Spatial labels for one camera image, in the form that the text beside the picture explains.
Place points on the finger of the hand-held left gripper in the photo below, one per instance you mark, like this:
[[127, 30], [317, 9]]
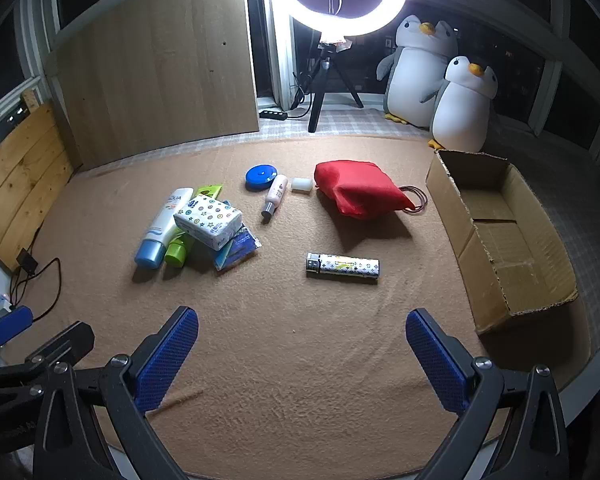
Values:
[[12, 322], [67, 342]]

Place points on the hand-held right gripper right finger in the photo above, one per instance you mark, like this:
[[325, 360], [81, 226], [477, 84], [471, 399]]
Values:
[[437, 360]]

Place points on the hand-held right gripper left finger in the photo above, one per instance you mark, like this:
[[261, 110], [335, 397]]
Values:
[[165, 360]]

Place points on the cardboard box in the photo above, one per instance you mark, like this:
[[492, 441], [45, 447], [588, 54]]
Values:
[[495, 280]]

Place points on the green tube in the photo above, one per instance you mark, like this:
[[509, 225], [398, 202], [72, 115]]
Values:
[[176, 252]]

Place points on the patterned rectangular case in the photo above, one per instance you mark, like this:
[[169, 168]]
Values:
[[350, 267]]

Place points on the blue plastic packet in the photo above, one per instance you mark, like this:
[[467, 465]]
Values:
[[237, 252]]

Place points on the white sunscreen tube blue cap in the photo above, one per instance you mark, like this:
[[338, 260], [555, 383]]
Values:
[[167, 220]]

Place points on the patterned tissue pack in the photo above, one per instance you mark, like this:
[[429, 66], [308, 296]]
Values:
[[207, 220]]

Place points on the red fabric pouch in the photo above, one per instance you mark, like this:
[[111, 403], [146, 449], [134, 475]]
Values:
[[360, 190]]

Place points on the small pink bottle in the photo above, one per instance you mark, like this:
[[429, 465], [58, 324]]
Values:
[[278, 190]]

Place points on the blue round lid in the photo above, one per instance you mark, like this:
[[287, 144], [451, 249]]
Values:
[[260, 177]]

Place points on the white block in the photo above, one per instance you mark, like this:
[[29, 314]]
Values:
[[302, 185]]

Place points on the black adapter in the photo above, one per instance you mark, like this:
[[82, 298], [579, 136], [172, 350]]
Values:
[[27, 261]]

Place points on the pine plank panel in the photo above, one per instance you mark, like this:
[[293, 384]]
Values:
[[20, 180]]

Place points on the small wooden block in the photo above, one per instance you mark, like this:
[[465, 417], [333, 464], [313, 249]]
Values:
[[30, 100]]

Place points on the small penguin plush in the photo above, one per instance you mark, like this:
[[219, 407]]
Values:
[[460, 115]]

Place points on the black power strip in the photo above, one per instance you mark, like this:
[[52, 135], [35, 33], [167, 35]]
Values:
[[272, 114]]

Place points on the black tripod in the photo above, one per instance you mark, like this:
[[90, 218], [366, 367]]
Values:
[[317, 105]]

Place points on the large penguin plush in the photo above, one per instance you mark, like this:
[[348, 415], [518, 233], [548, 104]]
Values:
[[415, 75]]

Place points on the large wooden board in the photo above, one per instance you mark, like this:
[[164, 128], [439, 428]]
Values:
[[155, 70]]

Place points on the grey window frame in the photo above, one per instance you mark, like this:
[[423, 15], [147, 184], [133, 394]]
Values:
[[545, 90]]

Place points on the white window frame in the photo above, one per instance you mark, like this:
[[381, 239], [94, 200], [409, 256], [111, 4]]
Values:
[[30, 25]]

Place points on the white door frame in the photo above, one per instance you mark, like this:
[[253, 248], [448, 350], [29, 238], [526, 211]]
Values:
[[280, 60]]

